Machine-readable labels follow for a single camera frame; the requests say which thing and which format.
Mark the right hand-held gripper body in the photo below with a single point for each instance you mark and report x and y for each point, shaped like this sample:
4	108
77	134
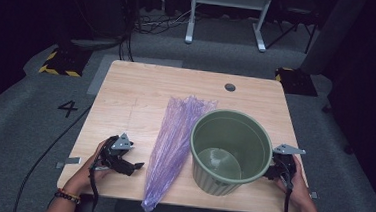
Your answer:
285	166

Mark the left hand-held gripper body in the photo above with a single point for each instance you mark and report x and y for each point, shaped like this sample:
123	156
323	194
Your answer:
114	157

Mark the purple plastic trash bag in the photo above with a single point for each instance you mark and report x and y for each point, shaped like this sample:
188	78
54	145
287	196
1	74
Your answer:
173	141

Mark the green plastic trash bin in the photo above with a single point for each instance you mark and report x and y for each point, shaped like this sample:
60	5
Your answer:
230	135

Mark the person's right hand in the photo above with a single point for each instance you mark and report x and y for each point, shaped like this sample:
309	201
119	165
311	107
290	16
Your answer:
300	190

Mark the person's left hand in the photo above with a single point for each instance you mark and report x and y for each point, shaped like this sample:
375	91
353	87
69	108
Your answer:
85	177

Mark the grey tape strip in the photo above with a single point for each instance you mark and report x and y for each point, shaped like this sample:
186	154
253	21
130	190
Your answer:
70	161
314	195

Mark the black caster foot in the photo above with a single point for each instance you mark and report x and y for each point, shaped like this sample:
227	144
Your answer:
326	109

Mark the black yellow striped base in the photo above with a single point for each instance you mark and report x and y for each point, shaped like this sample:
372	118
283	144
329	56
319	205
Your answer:
65	62
296	82

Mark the black folding stand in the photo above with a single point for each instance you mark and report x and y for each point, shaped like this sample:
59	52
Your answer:
295	26

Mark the grey pillar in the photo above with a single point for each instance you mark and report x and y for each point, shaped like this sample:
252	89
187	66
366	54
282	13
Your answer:
331	32

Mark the black equipment stand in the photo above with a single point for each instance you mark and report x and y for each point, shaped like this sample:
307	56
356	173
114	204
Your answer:
99	9

